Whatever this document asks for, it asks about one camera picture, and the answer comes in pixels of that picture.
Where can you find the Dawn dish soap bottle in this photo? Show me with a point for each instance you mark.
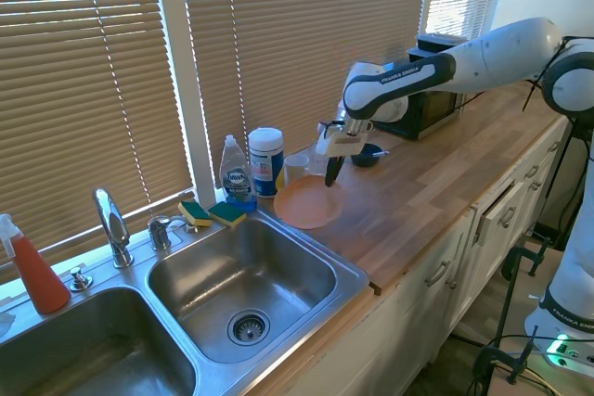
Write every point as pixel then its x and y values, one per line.
pixel 237 178

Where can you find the white ceramic mug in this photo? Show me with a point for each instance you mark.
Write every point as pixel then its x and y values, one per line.
pixel 295 171

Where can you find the chrome sink faucet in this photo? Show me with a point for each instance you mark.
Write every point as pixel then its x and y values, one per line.
pixel 112 224

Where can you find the white kitchen cabinet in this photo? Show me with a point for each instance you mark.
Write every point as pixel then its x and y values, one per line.
pixel 417 312

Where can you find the clear drinking glass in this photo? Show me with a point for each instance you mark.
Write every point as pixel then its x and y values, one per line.
pixel 316 165

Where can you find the chrome sink knob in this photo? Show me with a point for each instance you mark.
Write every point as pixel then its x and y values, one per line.
pixel 80 279

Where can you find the metal sink drain strainer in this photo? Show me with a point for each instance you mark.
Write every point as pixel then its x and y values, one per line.
pixel 248 326

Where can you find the white Franka Panda arm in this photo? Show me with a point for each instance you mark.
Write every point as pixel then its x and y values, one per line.
pixel 487 62

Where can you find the utensil in bowl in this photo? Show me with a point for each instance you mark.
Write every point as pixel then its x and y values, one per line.
pixel 381 153

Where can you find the wide beige window blind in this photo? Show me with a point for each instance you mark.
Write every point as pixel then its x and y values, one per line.
pixel 83 90

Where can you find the chrome sink sprayer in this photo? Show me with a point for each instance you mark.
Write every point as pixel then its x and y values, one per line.
pixel 160 231

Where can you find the dark blue bowl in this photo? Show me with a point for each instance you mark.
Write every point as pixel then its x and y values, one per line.
pixel 364 157

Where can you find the black microwave oven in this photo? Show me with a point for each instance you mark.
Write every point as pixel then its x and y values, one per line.
pixel 431 111

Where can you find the stainless steel double sink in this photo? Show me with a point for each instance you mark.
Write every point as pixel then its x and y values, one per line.
pixel 209 294

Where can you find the black clamp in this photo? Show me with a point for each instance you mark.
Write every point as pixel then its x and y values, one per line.
pixel 487 359
pixel 515 257

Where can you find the orange plastic plate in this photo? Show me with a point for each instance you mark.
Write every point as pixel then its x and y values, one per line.
pixel 306 203

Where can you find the orange spray bottle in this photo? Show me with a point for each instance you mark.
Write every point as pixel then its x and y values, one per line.
pixel 39 275

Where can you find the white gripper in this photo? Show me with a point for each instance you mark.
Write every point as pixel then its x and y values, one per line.
pixel 341 145

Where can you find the black appliance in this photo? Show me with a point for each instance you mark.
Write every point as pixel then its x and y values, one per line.
pixel 568 182

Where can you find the yellow green sponge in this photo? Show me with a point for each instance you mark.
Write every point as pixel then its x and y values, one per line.
pixel 227 214
pixel 194 213

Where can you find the black stand pole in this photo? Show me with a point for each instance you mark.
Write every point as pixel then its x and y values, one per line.
pixel 503 303

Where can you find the white wipes canister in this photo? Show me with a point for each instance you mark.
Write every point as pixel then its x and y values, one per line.
pixel 266 164

